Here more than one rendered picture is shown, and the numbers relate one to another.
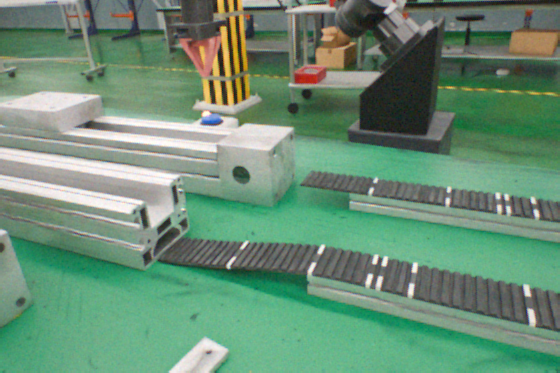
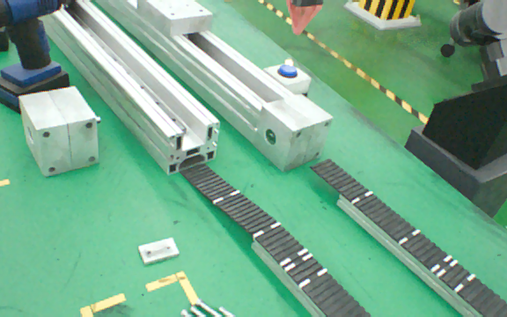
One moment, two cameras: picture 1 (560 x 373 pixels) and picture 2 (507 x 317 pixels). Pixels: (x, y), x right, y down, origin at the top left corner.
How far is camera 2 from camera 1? 0.28 m
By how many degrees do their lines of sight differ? 22
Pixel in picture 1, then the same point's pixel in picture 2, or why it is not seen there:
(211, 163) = (254, 116)
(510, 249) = (420, 300)
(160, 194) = (201, 128)
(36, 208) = (124, 99)
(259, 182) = (280, 150)
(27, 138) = (150, 27)
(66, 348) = (101, 201)
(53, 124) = (167, 28)
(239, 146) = (275, 115)
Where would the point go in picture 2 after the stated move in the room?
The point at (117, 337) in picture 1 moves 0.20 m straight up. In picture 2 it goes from (129, 210) to (128, 100)
